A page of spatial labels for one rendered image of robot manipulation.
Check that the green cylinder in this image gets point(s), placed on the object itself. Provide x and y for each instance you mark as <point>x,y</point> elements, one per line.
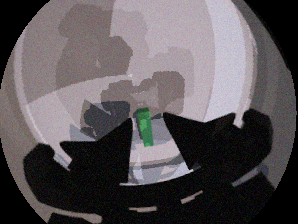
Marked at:
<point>143,116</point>

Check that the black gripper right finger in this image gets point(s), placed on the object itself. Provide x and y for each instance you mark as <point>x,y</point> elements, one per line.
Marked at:
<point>193,137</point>

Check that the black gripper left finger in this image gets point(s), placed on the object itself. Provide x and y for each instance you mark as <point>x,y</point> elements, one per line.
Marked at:
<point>112,151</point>

